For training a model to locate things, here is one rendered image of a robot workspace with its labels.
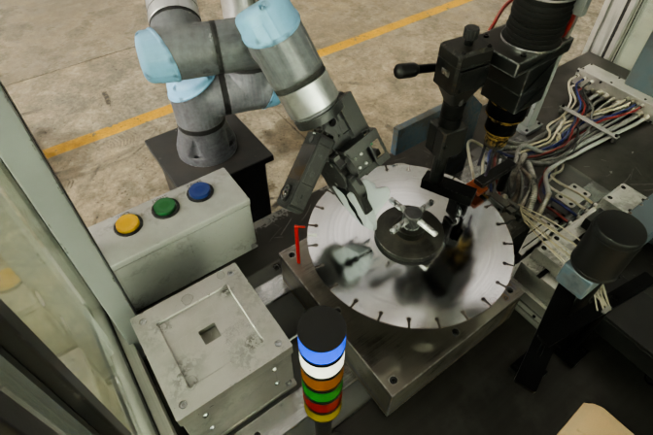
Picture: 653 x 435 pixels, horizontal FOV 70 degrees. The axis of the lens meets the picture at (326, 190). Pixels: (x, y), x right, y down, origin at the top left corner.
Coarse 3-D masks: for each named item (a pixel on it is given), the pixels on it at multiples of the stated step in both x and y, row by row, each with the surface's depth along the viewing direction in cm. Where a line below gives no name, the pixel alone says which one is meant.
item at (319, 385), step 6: (300, 366) 46; (342, 372) 47; (306, 378) 46; (312, 378) 45; (336, 378) 46; (342, 378) 48; (306, 384) 47; (312, 384) 46; (318, 384) 46; (324, 384) 46; (330, 384) 46; (336, 384) 47; (318, 390) 47; (324, 390) 47
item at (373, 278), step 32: (416, 192) 82; (320, 224) 77; (352, 224) 77; (448, 224) 77; (480, 224) 77; (320, 256) 73; (352, 256) 73; (384, 256) 73; (448, 256) 73; (480, 256) 73; (512, 256) 73; (352, 288) 69; (384, 288) 69; (416, 288) 69; (448, 288) 69; (480, 288) 69; (384, 320) 65; (416, 320) 65; (448, 320) 65
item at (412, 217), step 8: (392, 200) 74; (432, 200) 74; (400, 208) 73; (408, 208) 72; (416, 208) 72; (424, 208) 73; (408, 216) 71; (416, 216) 71; (400, 224) 71; (408, 224) 72; (416, 224) 72; (424, 224) 71; (392, 232) 70; (432, 232) 70
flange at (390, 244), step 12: (384, 216) 77; (396, 216) 77; (432, 216) 77; (384, 228) 75; (420, 228) 73; (384, 240) 74; (396, 240) 73; (408, 240) 73; (420, 240) 73; (432, 240) 74; (396, 252) 72; (408, 252) 72; (420, 252) 72; (432, 252) 72
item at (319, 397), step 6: (342, 384) 50; (306, 390) 49; (312, 390) 48; (330, 390) 48; (336, 390) 49; (312, 396) 49; (318, 396) 48; (324, 396) 48; (330, 396) 49; (336, 396) 50; (318, 402) 49; (324, 402) 49
